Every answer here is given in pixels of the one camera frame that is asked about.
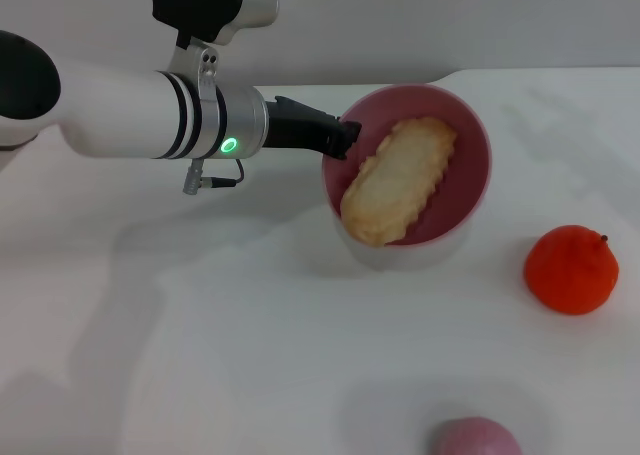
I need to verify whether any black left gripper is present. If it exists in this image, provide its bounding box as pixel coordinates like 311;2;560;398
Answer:
264;94;364;162

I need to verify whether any orange striped bread roll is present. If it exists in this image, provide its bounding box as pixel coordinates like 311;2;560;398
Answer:
339;116;459;248

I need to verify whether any pink plastic bowl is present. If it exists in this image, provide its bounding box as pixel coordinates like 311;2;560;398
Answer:
321;84;495;249

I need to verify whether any orange red pear-shaped bread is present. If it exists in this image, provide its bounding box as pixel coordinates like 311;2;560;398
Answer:
523;224;621;317

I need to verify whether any pink round bread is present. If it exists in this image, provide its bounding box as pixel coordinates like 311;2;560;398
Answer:
433;417;525;455

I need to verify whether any left arm cable with connector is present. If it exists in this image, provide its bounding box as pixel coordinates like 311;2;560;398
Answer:
180;158;245;195

